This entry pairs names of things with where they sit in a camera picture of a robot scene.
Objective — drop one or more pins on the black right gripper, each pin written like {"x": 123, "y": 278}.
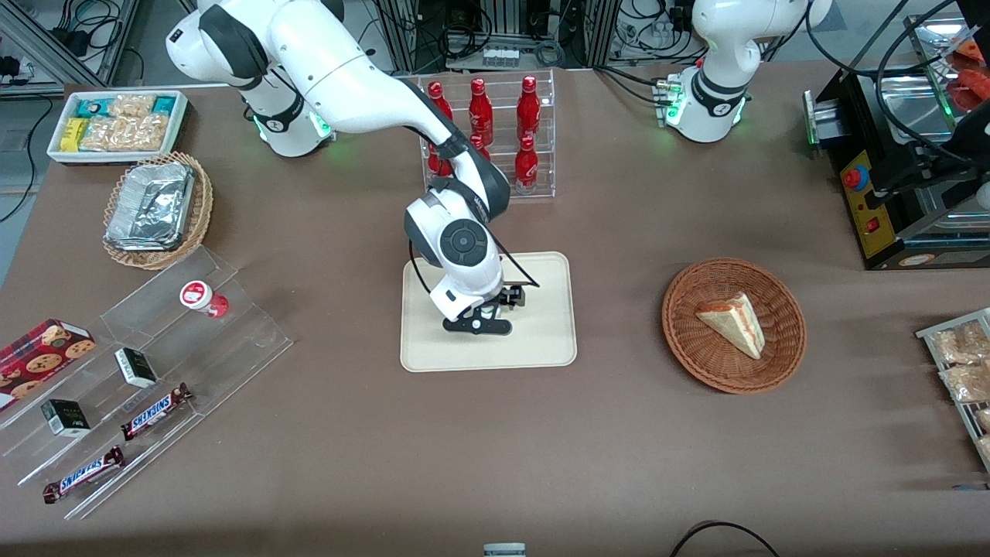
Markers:
{"x": 510, "y": 296}

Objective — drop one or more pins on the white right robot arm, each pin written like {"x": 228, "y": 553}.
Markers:
{"x": 348, "y": 77}

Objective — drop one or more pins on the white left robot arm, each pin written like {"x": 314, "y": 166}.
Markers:
{"x": 719, "y": 46}

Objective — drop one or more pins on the cream plastic tray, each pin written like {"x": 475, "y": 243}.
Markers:
{"x": 541, "y": 340}

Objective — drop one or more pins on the tray of packaged snacks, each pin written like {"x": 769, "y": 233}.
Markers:
{"x": 963, "y": 418}

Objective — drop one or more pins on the red cola bottle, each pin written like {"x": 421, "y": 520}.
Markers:
{"x": 528, "y": 107}
{"x": 526, "y": 164}
{"x": 477, "y": 144}
{"x": 434, "y": 162}
{"x": 436, "y": 93}
{"x": 480, "y": 108}

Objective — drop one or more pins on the clear acrylic bottle rack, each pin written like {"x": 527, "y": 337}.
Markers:
{"x": 545, "y": 155}

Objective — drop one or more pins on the round brown wicker basket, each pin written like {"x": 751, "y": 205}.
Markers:
{"x": 696, "y": 348}

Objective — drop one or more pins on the small grey device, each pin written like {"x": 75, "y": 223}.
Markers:
{"x": 504, "y": 550}

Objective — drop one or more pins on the clear acrylic stepped display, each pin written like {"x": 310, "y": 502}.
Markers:
{"x": 232, "y": 348}

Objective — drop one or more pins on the wrapped sandwich wedge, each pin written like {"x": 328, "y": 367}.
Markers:
{"x": 735, "y": 323}

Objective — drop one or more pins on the white power strip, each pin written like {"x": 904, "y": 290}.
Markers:
{"x": 501, "y": 56}

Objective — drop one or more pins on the red yogurt drink bottle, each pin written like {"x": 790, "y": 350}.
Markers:
{"x": 203, "y": 298}

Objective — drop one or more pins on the light wicker basket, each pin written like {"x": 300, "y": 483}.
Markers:
{"x": 203, "y": 209}

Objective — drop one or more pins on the snickers chocolate bar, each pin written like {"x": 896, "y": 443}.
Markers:
{"x": 83, "y": 474}
{"x": 155, "y": 411}

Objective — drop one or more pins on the small black box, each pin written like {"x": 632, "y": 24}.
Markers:
{"x": 66, "y": 418}
{"x": 136, "y": 367}

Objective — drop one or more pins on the silver foil container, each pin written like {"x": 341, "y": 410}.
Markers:
{"x": 151, "y": 205}

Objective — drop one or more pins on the white plastic snack bin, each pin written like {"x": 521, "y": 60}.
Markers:
{"x": 178, "y": 135}

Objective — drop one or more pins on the teal snack packet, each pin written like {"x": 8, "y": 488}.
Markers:
{"x": 93, "y": 107}
{"x": 164, "y": 105}

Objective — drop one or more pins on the large rice cracker bag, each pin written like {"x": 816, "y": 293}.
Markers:
{"x": 128, "y": 134}

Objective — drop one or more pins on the black machine yellow panel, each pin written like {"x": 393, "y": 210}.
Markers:
{"x": 870, "y": 209}

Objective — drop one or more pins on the small rice cracker bag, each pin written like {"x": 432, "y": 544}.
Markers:
{"x": 131, "y": 104}

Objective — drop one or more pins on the red plaid cookie box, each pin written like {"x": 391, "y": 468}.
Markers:
{"x": 39, "y": 357}

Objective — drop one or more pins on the yellow snack packet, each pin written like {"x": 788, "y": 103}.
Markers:
{"x": 73, "y": 134}

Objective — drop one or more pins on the clear bag of crackers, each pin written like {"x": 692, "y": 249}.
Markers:
{"x": 959, "y": 343}
{"x": 967, "y": 381}

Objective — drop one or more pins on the red food packet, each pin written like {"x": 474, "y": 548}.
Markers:
{"x": 973, "y": 89}

